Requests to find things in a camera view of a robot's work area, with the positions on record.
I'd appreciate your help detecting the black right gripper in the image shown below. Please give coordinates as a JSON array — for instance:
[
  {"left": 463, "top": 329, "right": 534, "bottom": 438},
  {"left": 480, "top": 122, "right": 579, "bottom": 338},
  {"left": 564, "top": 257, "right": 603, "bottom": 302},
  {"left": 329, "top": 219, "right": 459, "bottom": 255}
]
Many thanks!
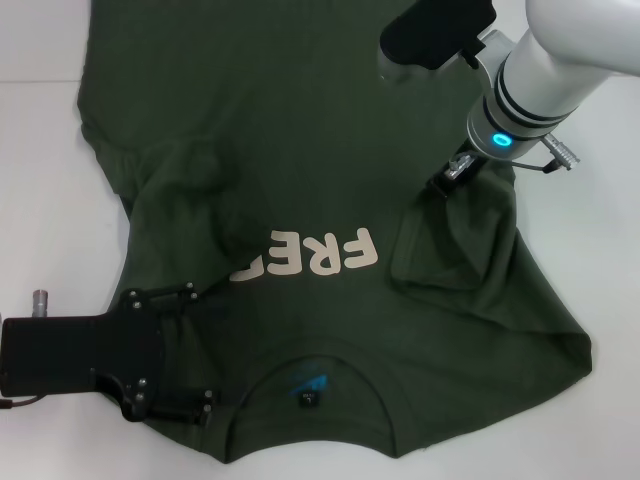
[{"left": 423, "top": 141, "right": 495, "bottom": 201}]

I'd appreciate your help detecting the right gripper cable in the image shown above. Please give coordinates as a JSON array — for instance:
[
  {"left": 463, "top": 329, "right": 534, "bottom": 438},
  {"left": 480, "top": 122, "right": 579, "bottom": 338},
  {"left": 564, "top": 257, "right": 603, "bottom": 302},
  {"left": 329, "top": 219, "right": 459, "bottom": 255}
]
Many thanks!
[{"left": 509, "top": 157, "right": 560, "bottom": 175}]

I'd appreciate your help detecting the dark green FREE! shirt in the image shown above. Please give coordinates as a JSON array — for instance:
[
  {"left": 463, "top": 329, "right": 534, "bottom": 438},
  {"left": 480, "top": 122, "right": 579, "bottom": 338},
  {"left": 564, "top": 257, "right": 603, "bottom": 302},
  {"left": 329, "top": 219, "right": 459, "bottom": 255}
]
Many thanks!
[{"left": 74, "top": 0, "right": 596, "bottom": 447}]

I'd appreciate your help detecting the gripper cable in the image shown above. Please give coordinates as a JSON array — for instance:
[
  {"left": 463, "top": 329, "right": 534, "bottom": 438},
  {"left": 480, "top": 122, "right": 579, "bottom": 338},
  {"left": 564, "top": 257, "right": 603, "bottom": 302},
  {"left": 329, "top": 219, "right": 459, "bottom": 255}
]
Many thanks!
[
  {"left": 0, "top": 393, "right": 45, "bottom": 410},
  {"left": 509, "top": 157, "right": 560, "bottom": 175}
]

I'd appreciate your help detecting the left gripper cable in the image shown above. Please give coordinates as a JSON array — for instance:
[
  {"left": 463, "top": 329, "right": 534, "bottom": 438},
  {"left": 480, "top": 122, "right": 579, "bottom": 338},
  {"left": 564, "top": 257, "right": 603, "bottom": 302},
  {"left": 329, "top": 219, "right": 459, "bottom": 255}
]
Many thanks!
[{"left": 0, "top": 393, "right": 45, "bottom": 410}]

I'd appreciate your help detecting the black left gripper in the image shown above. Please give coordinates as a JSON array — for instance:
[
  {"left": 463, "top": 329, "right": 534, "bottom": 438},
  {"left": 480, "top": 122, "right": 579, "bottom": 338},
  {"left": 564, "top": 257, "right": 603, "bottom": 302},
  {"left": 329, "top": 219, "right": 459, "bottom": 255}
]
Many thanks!
[{"left": 0, "top": 280, "right": 222, "bottom": 425}]

